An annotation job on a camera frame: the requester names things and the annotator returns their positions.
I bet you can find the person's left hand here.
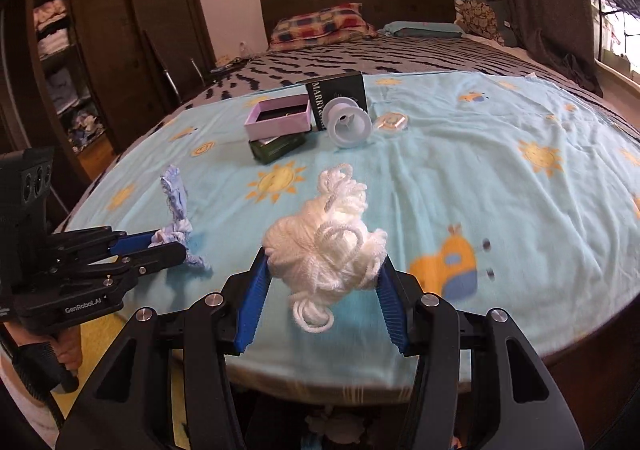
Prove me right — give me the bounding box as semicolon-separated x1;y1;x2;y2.
50;326;84;373

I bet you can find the light blue cartoon sheet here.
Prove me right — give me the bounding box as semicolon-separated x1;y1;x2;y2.
62;68;640;391

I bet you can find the light blue cloth strip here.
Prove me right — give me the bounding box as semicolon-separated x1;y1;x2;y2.
149;165;210;271

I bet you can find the colourful checked pillow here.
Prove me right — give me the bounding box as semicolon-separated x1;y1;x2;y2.
269;2;378;51

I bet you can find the dark wooden wardrobe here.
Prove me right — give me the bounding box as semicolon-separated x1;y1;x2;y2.
1;0;215;203

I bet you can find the black box lid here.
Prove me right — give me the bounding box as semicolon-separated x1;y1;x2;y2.
304;71;368;130

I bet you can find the black metal window rack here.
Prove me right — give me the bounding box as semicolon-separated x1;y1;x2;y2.
591;0;639;74

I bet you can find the pink gift box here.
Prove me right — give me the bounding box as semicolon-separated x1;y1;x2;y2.
244;94;311;141

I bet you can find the dark wooden headboard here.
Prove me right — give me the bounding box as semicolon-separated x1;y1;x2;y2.
259;0;458;49

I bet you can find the teal pillow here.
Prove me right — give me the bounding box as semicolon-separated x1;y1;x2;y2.
380;21;463;38

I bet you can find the grey black zigzag blanket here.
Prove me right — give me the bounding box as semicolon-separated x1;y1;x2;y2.
181;36;639;138

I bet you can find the dark green box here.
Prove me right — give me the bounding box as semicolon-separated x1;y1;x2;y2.
248;134;306;165

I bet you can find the white plastic spool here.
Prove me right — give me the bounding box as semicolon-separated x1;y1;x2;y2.
322;97;373;149

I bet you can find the brown patterned cushion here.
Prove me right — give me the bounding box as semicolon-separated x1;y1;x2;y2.
454;0;518;47

